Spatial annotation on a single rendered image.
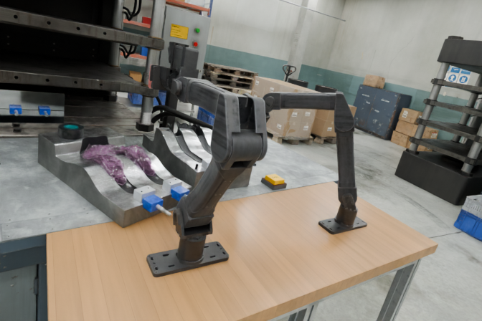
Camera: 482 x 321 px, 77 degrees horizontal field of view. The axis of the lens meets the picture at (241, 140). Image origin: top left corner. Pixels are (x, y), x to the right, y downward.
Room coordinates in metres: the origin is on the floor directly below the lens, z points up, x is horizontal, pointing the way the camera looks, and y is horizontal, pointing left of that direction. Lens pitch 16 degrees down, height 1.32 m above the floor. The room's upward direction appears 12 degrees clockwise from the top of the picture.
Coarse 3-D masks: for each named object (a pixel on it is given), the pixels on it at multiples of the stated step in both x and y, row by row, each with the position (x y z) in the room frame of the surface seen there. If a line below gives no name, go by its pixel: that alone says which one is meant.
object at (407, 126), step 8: (400, 112) 7.07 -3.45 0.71; (408, 112) 6.91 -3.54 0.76; (416, 112) 6.76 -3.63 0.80; (400, 120) 7.02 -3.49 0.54; (408, 120) 6.85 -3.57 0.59; (400, 128) 6.97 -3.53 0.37; (408, 128) 6.82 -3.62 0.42; (416, 128) 6.67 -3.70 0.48; (432, 128) 6.65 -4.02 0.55; (392, 136) 7.06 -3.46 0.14; (400, 136) 6.90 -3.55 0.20; (408, 136) 6.75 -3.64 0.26; (424, 136) 6.47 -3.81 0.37; (432, 136) 6.43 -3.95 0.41; (400, 144) 6.83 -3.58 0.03; (408, 144) 6.70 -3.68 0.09
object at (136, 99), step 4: (128, 92) 4.66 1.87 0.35; (160, 92) 4.58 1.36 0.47; (164, 92) 5.02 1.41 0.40; (128, 96) 4.66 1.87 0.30; (132, 96) 4.42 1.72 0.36; (136, 96) 4.41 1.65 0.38; (140, 96) 4.44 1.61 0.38; (160, 96) 4.60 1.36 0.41; (164, 96) 4.64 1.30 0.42; (132, 100) 4.40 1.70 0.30; (136, 100) 4.40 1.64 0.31; (140, 100) 4.44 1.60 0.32; (156, 100) 4.58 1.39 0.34; (164, 100) 4.64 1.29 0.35; (136, 104) 4.42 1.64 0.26; (140, 104) 4.45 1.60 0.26; (156, 104) 4.58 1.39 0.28; (164, 104) 4.65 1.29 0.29
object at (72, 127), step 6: (60, 126) 0.99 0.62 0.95; (66, 126) 1.00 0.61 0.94; (72, 126) 1.03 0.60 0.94; (78, 126) 1.03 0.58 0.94; (60, 132) 0.97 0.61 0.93; (66, 132) 0.97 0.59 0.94; (72, 132) 0.98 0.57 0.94; (78, 132) 0.99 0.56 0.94; (66, 138) 0.97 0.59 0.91; (72, 138) 0.98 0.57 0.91; (78, 138) 1.00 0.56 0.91
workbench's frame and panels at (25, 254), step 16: (16, 240) 0.59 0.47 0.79; (32, 240) 0.61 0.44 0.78; (0, 256) 0.61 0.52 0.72; (16, 256) 0.63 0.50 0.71; (32, 256) 0.65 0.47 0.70; (0, 272) 0.61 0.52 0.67; (16, 272) 0.64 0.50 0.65; (32, 272) 0.66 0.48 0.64; (0, 288) 0.61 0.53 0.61; (16, 288) 0.64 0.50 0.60; (32, 288) 0.66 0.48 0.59; (0, 304) 0.61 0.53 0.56; (16, 304) 0.64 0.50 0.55; (32, 304) 0.66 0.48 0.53; (0, 320) 0.61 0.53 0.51; (16, 320) 0.64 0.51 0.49; (32, 320) 0.66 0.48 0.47
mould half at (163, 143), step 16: (160, 128) 1.24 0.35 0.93; (208, 128) 1.41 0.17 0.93; (144, 144) 1.33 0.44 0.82; (160, 144) 1.21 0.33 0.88; (176, 144) 1.19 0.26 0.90; (192, 144) 1.23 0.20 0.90; (160, 160) 1.19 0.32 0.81; (176, 160) 1.09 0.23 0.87; (192, 160) 1.08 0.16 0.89; (176, 176) 1.07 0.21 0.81; (192, 176) 0.99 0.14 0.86; (240, 176) 1.11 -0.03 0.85
